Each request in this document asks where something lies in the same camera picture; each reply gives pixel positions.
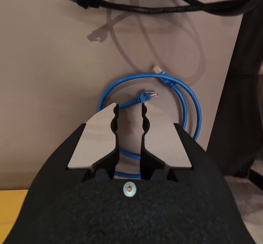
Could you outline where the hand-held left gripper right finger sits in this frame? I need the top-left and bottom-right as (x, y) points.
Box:
(140, 103), (193, 179)

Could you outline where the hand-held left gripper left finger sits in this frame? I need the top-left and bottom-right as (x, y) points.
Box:
(67, 103), (120, 179)

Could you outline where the blue ethernet cable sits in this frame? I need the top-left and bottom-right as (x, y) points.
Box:
(98, 65), (202, 179)

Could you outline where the yellow plastic bin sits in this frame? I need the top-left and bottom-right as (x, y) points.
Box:
(0, 189), (29, 244)

